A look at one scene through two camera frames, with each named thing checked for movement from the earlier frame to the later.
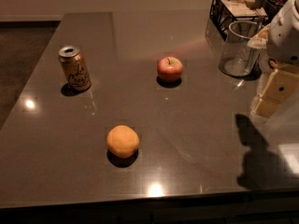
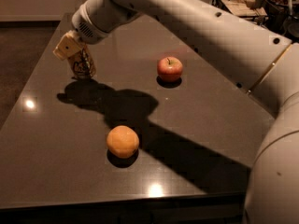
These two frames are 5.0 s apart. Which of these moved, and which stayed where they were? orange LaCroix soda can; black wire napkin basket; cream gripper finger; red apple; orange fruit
Moved: orange LaCroix soda can; cream gripper finger
Stayed: orange fruit; black wire napkin basket; red apple
